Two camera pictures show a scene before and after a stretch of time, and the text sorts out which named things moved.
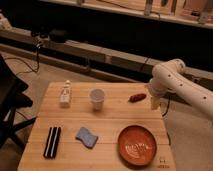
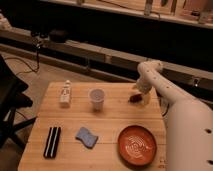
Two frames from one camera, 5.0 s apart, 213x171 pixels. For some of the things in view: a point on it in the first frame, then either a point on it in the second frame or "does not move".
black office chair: [11, 100] does not move
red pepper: [136, 97] does not move
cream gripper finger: [155, 102] -> [146, 99]
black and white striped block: [52, 142] does not move
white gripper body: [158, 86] -> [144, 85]
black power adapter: [59, 36] does not move
